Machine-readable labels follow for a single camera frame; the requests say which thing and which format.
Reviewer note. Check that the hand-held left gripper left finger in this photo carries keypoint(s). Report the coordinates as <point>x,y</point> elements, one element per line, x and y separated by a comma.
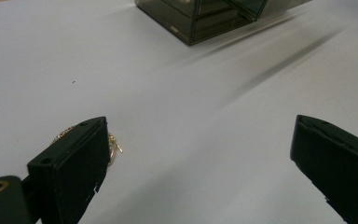
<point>71,168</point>

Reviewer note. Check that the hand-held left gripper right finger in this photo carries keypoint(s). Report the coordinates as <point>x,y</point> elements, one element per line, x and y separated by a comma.
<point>338,161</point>

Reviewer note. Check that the smoky transparent drawer box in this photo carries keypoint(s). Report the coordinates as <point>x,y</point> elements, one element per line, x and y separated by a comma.
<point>205,18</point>

